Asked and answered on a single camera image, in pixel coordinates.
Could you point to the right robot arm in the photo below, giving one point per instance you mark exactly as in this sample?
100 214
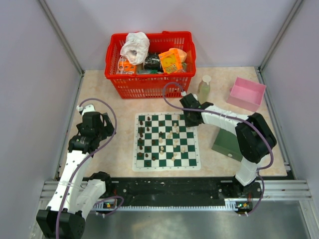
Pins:
254 137

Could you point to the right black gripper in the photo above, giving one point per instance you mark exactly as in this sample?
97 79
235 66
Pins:
188 123

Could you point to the small orange packet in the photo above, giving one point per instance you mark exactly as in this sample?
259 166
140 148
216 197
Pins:
125 67

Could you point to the green white chess mat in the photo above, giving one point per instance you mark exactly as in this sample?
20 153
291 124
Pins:
160 125

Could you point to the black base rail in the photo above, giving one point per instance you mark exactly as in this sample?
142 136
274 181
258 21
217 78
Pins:
179 191

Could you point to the pink open box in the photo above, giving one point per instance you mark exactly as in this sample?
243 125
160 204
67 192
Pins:
246 94

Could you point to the orange snack box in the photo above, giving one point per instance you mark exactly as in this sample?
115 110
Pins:
173 61

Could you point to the black wrapped package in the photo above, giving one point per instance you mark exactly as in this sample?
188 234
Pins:
152 62

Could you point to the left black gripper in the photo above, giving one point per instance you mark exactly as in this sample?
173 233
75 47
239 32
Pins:
108 130

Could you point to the green liquid bottle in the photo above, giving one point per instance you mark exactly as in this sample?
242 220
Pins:
204 89

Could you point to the aluminium frame rail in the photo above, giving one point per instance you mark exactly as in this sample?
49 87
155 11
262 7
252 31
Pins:
60 35

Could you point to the red plastic basket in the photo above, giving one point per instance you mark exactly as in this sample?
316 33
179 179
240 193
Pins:
148 80

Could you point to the dark green box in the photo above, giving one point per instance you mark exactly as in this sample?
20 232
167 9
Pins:
226 143

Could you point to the white crumpled plastic bag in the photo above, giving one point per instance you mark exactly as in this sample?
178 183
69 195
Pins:
136 48

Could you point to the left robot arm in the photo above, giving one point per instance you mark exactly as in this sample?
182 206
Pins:
65 215

